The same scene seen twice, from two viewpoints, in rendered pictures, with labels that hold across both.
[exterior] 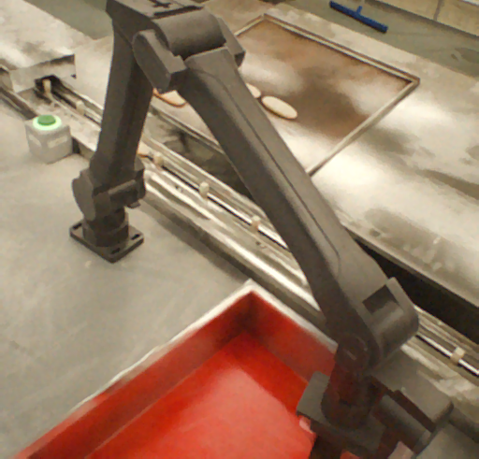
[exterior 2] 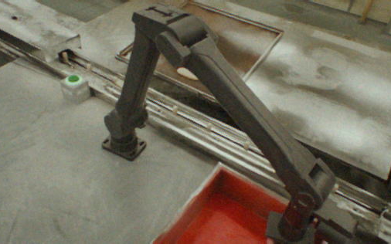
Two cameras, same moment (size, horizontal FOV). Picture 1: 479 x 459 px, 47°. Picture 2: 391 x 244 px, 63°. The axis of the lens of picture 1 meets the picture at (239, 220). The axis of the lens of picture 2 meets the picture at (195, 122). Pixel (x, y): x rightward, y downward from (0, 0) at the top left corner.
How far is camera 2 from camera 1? 14 cm
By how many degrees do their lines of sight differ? 6
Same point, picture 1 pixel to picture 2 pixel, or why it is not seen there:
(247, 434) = not seen: outside the picture
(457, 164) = (313, 79)
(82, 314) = (122, 194)
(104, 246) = (124, 151)
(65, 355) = (118, 221)
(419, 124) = (288, 58)
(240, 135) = (227, 88)
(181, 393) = (190, 232)
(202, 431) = not seen: outside the picture
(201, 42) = (195, 35)
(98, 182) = (123, 116)
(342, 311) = (297, 181)
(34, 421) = not seen: outside the picture
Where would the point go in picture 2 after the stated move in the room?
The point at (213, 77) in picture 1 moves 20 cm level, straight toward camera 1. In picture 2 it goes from (207, 55) to (234, 131)
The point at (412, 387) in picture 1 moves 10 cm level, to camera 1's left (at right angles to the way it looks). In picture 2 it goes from (336, 216) to (283, 218)
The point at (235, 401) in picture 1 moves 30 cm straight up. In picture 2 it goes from (222, 232) to (242, 153)
